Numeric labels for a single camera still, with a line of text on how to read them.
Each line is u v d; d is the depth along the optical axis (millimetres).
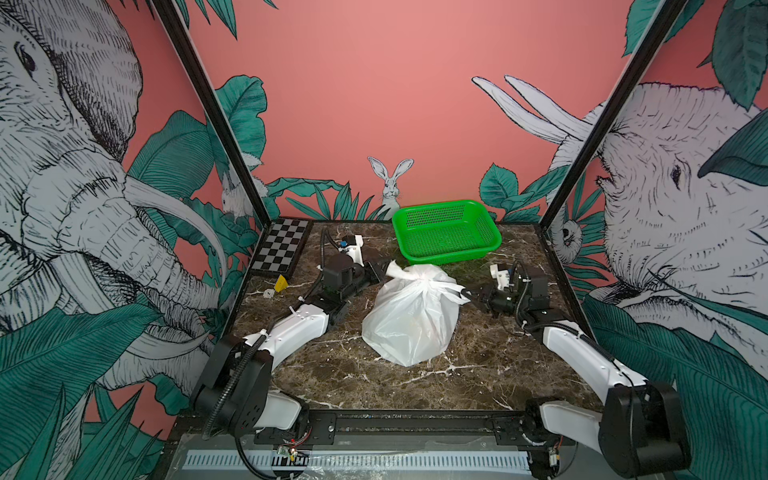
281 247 1088
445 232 1182
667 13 689
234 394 418
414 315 837
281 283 1007
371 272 730
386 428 757
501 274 791
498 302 728
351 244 750
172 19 702
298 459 728
